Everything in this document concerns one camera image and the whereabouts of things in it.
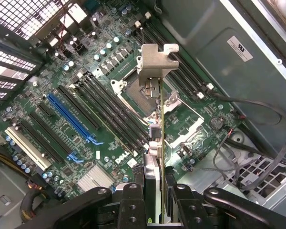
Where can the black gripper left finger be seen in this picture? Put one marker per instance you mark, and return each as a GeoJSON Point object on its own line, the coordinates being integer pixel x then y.
{"type": "Point", "coordinates": [131, 205]}

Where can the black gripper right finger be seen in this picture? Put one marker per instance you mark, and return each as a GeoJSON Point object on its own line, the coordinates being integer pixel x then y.
{"type": "Point", "coordinates": [188, 205]}

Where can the tall silver disk bay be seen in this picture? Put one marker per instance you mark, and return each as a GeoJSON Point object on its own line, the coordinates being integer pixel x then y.
{"type": "Point", "coordinates": [205, 176]}

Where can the silver chipset heatsink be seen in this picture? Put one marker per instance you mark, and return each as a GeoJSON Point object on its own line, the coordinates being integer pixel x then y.
{"type": "Point", "coordinates": [95, 177]}

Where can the round coin cell battery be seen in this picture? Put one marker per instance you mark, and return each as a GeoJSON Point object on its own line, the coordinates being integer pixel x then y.
{"type": "Point", "coordinates": [217, 122]}

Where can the black RAM slot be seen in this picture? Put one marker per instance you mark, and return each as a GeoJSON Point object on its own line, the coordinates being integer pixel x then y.
{"type": "Point", "coordinates": [109, 111]}
{"type": "Point", "coordinates": [193, 69]}
{"type": "Point", "coordinates": [114, 105]}
{"type": "Point", "coordinates": [186, 78]}

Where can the green motherboard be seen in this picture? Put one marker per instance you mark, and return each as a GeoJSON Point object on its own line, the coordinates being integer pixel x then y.
{"type": "Point", "coordinates": [62, 128]}

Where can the blue expansion slot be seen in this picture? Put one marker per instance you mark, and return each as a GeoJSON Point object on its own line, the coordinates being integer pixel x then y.
{"type": "Point", "coordinates": [69, 117]}

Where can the black expansion slot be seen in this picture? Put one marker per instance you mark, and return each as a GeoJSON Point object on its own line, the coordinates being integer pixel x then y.
{"type": "Point", "coordinates": [50, 133]}
{"type": "Point", "coordinates": [39, 140]}
{"type": "Point", "coordinates": [78, 107]}

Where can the CPU socket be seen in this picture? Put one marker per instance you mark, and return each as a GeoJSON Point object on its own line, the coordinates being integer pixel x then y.
{"type": "Point", "coordinates": [131, 95]}

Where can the white expansion slot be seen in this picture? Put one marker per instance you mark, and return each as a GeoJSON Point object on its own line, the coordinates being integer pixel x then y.
{"type": "Point", "coordinates": [28, 148]}

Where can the grey power supply unit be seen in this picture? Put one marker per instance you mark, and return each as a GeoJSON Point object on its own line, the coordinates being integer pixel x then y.
{"type": "Point", "coordinates": [4, 186]}

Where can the black open PC case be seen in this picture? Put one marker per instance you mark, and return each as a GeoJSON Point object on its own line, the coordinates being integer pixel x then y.
{"type": "Point", "coordinates": [228, 28]}

